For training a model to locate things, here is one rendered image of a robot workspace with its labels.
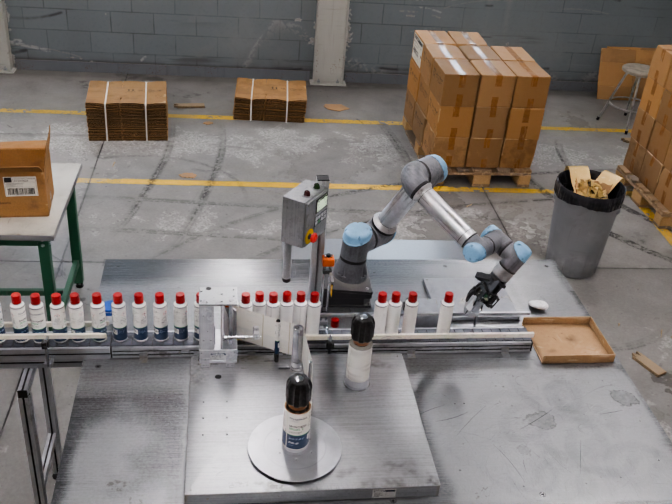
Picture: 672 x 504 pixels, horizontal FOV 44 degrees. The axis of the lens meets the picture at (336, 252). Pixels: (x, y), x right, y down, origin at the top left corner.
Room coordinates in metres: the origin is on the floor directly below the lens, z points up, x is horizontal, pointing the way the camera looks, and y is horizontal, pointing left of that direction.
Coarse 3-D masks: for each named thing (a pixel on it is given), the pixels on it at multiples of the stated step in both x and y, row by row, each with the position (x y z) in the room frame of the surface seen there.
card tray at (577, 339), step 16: (528, 320) 2.85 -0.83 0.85; (544, 320) 2.86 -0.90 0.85; (560, 320) 2.88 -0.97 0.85; (576, 320) 2.89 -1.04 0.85; (592, 320) 2.87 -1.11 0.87; (544, 336) 2.78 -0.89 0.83; (560, 336) 2.79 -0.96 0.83; (576, 336) 2.80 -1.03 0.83; (592, 336) 2.80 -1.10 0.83; (544, 352) 2.67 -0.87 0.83; (560, 352) 2.67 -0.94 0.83; (576, 352) 2.68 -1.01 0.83; (592, 352) 2.69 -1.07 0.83; (608, 352) 2.69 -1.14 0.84
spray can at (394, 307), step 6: (396, 294) 2.62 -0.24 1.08; (390, 300) 2.63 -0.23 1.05; (396, 300) 2.61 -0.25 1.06; (390, 306) 2.61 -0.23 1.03; (396, 306) 2.60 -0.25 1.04; (390, 312) 2.60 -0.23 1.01; (396, 312) 2.60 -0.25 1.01; (390, 318) 2.60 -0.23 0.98; (396, 318) 2.60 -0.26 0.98; (390, 324) 2.60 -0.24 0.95; (396, 324) 2.60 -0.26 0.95; (390, 330) 2.60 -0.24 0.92; (396, 330) 2.61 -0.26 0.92
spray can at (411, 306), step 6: (414, 294) 2.63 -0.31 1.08; (408, 300) 2.63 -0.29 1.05; (414, 300) 2.62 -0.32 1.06; (408, 306) 2.61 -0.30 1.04; (414, 306) 2.61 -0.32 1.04; (408, 312) 2.61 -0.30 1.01; (414, 312) 2.61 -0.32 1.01; (408, 318) 2.61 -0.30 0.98; (414, 318) 2.61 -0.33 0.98; (402, 324) 2.63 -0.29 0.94; (408, 324) 2.61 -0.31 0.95; (414, 324) 2.62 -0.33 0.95; (402, 330) 2.62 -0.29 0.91; (408, 330) 2.61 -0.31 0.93; (414, 330) 2.63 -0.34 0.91
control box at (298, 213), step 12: (288, 192) 2.63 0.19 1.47; (300, 192) 2.64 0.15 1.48; (312, 192) 2.64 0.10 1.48; (324, 192) 2.67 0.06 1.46; (288, 204) 2.59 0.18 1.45; (300, 204) 2.57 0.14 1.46; (312, 204) 2.59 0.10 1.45; (288, 216) 2.59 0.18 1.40; (300, 216) 2.56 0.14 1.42; (312, 216) 2.60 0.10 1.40; (288, 228) 2.58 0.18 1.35; (300, 228) 2.56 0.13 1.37; (312, 228) 2.61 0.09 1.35; (324, 228) 2.69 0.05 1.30; (288, 240) 2.58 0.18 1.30; (300, 240) 2.56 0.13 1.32
